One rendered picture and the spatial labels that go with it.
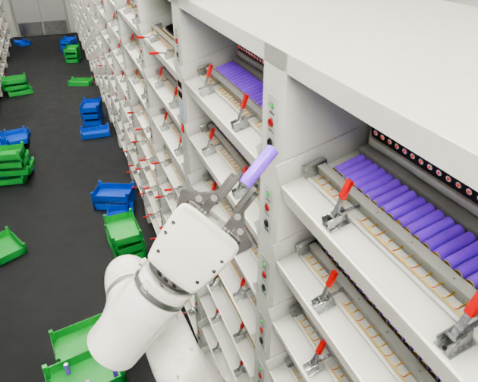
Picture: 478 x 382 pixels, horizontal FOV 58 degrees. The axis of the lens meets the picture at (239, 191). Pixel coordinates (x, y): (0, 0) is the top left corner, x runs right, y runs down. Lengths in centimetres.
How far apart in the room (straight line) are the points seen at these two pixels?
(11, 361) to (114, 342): 213
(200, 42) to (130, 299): 100
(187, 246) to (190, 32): 96
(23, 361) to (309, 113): 224
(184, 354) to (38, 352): 203
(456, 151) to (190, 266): 35
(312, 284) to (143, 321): 42
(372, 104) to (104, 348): 49
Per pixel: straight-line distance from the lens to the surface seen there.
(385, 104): 57
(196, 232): 57
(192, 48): 145
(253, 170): 55
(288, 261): 98
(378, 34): 93
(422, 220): 73
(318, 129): 85
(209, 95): 131
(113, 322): 64
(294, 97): 79
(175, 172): 211
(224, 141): 139
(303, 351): 107
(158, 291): 59
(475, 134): 52
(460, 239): 71
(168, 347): 76
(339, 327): 86
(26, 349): 278
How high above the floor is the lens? 201
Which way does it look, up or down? 33 degrees down
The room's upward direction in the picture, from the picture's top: straight up
